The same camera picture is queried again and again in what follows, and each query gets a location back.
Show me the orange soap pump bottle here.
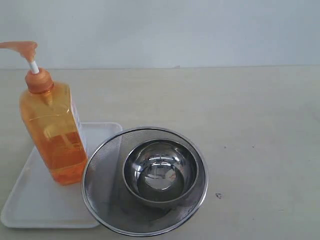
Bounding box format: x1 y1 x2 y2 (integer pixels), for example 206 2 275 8
0 41 88 185

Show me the small stainless steel bowl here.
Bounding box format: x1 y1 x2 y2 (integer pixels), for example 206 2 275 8
122 138 200 209

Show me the steel mesh strainer basin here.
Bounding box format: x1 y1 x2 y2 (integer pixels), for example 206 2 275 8
81 126 209 237

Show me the white plastic tray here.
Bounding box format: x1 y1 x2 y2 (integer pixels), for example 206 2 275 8
0 121 124 230

